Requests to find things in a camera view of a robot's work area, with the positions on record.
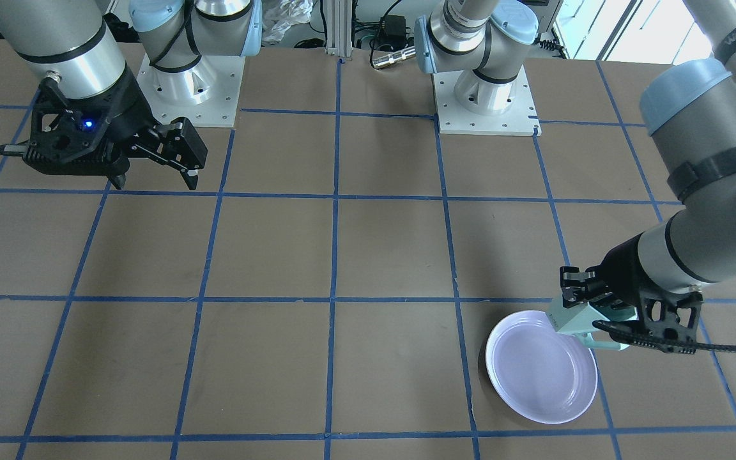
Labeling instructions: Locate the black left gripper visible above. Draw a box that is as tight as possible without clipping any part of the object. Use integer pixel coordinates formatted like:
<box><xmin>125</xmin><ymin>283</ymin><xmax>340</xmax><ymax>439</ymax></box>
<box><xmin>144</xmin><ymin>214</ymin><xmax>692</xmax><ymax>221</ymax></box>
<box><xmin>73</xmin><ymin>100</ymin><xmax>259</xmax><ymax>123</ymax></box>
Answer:
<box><xmin>560</xmin><ymin>235</ymin><xmax>659</xmax><ymax>346</ymax></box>

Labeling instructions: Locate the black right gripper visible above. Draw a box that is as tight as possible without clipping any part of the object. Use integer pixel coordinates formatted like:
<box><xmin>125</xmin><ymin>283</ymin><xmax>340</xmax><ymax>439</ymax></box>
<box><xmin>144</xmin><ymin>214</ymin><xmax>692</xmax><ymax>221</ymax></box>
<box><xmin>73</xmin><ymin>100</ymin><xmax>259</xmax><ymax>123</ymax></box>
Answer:
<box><xmin>96</xmin><ymin>65</ymin><xmax>208</xmax><ymax>191</ymax></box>

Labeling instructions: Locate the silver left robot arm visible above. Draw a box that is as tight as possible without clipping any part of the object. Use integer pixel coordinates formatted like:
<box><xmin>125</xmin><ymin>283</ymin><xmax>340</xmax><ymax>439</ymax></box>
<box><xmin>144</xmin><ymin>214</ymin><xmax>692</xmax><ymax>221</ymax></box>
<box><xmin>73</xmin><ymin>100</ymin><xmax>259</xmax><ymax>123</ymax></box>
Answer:
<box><xmin>547</xmin><ymin>1</ymin><xmax>736</xmax><ymax>353</ymax></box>

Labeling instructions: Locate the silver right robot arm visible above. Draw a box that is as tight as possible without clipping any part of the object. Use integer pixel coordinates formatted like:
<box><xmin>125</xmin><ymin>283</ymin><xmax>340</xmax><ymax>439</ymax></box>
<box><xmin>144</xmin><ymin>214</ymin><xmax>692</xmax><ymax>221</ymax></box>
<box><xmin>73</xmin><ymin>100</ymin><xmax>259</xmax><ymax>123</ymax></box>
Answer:
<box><xmin>0</xmin><ymin>1</ymin><xmax>263</xmax><ymax>191</ymax></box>

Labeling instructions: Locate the lavender round plate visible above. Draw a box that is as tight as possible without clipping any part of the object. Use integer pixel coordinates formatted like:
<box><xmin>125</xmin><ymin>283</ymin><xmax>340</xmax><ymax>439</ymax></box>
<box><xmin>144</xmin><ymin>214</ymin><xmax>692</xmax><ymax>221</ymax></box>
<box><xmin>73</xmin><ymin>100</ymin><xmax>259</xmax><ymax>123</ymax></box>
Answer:
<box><xmin>483</xmin><ymin>310</ymin><xmax>598</xmax><ymax>425</ymax></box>

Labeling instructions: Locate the silver metal cylinder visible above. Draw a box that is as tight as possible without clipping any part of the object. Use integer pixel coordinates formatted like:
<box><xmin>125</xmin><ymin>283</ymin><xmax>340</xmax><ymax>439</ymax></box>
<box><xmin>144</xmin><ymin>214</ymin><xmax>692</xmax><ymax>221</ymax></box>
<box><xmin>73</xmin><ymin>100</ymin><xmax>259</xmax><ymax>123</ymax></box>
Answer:
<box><xmin>370</xmin><ymin>46</ymin><xmax>417</xmax><ymax>70</ymax></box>

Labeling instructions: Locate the black power adapter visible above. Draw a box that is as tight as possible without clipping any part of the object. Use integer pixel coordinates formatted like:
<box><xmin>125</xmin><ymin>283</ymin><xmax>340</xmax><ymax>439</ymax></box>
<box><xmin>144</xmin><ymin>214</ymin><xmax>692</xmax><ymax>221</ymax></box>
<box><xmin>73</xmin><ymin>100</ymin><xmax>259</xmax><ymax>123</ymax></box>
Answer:
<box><xmin>379</xmin><ymin>15</ymin><xmax>407</xmax><ymax>40</ymax></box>

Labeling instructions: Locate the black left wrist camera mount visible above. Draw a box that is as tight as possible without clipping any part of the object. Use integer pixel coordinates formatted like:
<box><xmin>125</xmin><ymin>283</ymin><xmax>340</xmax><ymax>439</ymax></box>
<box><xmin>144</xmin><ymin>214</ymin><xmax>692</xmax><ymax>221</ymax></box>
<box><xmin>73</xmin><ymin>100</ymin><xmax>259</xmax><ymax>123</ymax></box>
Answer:
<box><xmin>626</xmin><ymin>288</ymin><xmax>736</xmax><ymax>355</ymax></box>

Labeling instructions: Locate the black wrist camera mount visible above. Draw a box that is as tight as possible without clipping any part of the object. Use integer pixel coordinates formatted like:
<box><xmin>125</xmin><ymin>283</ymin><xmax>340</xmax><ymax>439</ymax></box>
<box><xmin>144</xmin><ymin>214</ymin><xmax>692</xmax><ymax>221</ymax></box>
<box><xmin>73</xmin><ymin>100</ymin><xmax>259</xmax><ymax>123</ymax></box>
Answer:
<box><xmin>626</xmin><ymin>288</ymin><xmax>736</xmax><ymax>355</ymax></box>
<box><xmin>0</xmin><ymin>73</ymin><xmax>126</xmax><ymax>177</ymax></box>

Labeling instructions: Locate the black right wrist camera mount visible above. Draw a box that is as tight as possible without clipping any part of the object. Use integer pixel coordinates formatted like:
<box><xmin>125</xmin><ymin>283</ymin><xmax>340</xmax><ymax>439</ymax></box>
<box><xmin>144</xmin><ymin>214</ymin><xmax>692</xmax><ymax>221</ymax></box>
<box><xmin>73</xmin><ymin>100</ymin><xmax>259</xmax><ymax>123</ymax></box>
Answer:
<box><xmin>0</xmin><ymin>73</ymin><xmax>126</xmax><ymax>177</ymax></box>

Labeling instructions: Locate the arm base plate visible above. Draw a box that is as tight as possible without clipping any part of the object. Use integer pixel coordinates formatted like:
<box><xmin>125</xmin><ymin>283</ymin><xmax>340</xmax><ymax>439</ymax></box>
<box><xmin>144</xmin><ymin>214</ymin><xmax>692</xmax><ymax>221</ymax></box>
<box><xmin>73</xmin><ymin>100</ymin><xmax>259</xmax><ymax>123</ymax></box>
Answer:
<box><xmin>137</xmin><ymin>56</ymin><xmax>246</xmax><ymax>128</ymax></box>
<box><xmin>432</xmin><ymin>67</ymin><xmax>542</xmax><ymax>137</ymax></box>

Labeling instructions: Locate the aluminium frame post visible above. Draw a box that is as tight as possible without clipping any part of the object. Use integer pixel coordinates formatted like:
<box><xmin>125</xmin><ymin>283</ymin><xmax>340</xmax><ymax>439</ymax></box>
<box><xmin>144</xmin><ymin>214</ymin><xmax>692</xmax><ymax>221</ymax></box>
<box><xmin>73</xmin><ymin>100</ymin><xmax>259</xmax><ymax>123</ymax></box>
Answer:
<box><xmin>319</xmin><ymin>1</ymin><xmax>355</xmax><ymax>62</ymax></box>

